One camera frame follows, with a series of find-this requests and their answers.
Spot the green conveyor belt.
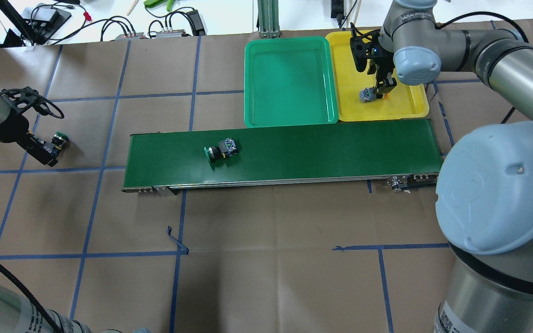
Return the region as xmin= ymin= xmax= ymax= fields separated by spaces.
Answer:
xmin=121 ymin=118 xmax=442 ymax=193

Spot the yellow plastic tray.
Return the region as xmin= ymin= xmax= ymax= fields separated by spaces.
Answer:
xmin=326 ymin=31 xmax=429 ymax=122

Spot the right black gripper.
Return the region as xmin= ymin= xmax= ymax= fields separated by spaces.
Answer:
xmin=350 ymin=23 xmax=397 ymax=99

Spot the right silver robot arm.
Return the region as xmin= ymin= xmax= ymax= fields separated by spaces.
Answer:
xmin=349 ymin=0 xmax=533 ymax=333

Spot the green plastic tray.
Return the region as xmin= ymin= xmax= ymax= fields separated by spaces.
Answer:
xmin=244 ymin=36 xmax=339 ymax=127

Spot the black power adapter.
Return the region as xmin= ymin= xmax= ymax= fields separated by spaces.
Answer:
xmin=186 ymin=9 xmax=206 ymax=36

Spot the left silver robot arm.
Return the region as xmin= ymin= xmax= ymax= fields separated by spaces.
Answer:
xmin=0 ymin=86 xmax=91 ymax=333

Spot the black box device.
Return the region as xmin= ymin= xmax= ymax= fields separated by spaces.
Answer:
xmin=20 ymin=4 xmax=72 ymax=36

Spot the aluminium frame post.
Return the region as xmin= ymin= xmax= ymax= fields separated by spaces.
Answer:
xmin=257 ymin=0 xmax=281 ymax=38

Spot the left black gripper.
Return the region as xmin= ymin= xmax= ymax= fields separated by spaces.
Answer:
xmin=0 ymin=87 xmax=60 ymax=167

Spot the green-handled reacher grabber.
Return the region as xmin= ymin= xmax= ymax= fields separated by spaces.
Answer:
xmin=143 ymin=0 xmax=194 ymax=17

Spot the green push button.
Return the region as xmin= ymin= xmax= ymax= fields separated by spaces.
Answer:
xmin=49 ymin=131 xmax=70 ymax=155
xmin=204 ymin=138 xmax=239 ymax=163

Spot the yellow push button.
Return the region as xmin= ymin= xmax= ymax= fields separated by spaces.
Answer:
xmin=359 ymin=88 xmax=388 ymax=103

